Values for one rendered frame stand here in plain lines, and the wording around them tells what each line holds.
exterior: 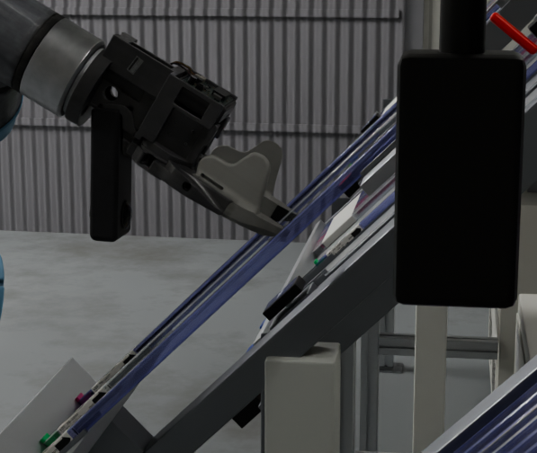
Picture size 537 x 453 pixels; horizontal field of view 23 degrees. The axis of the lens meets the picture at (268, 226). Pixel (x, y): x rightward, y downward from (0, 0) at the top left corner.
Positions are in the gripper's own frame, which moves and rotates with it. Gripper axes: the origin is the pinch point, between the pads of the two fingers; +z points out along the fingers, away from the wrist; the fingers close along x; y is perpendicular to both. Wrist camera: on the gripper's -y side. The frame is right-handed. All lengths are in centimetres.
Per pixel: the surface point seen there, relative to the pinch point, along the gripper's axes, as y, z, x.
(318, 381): -8.8, 9.9, -3.0
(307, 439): -13.8, 11.7, -3.1
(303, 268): -20, 6, 68
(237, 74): -58, -48, 404
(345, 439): -51, 28, 100
